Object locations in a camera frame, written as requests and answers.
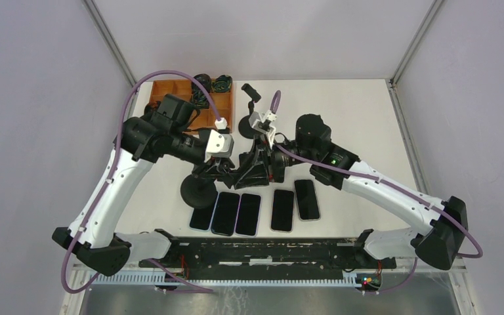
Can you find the black round base clamp stand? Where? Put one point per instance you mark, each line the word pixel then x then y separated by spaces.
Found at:
pixel 244 127

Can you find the white case phone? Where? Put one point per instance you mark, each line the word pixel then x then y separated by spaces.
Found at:
pixel 307 201

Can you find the wooden compartment tray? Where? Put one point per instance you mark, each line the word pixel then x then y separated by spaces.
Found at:
pixel 182 89

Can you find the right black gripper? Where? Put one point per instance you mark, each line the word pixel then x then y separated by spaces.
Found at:
pixel 257 175

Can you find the lilac case phone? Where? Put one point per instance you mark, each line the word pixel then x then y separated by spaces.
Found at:
pixel 248 215

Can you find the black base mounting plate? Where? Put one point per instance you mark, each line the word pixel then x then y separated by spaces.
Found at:
pixel 217 258

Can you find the white slotted cable duct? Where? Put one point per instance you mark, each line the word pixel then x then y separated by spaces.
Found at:
pixel 157 277

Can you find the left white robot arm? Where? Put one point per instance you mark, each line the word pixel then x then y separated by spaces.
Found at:
pixel 162 130

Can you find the light blue case phone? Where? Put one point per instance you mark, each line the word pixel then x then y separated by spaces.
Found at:
pixel 201 218

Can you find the rolled green sock right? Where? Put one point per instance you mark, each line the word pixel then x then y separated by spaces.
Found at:
pixel 221 84

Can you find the rolled patterned sock front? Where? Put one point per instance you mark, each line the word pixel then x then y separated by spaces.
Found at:
pixel 200 100

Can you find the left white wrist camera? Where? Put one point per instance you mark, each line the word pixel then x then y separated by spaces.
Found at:
pixel 219 145

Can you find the tall black round stand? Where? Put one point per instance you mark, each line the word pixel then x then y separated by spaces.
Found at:
pixel 198 190

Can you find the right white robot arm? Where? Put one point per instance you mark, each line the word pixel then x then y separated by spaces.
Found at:
pixel 436 228

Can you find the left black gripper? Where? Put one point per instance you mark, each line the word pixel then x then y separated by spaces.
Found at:
pixel 216 167

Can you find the pink case phone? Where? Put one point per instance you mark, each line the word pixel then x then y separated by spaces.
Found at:
pixel 282 211

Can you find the rolled dark sock left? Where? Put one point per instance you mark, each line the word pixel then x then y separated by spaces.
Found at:
pixel 204 80

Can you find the dark blue case phone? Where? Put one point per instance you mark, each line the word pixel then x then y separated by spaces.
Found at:
pixel 225 214

